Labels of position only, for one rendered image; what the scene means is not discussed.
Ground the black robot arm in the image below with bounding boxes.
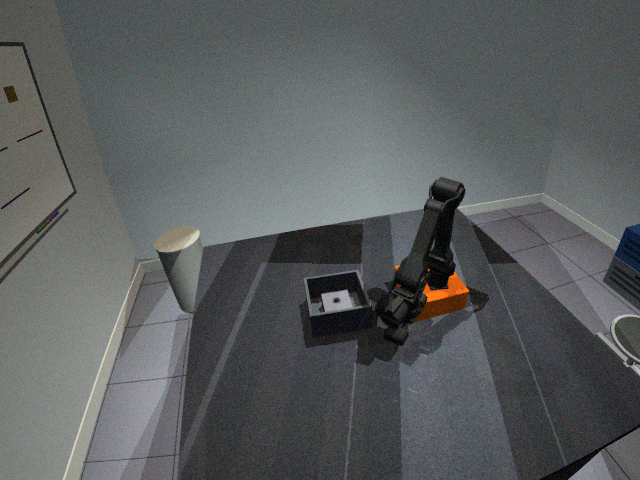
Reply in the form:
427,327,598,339
375,177,465,328

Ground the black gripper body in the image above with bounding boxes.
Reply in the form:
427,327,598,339
383,293,428,346

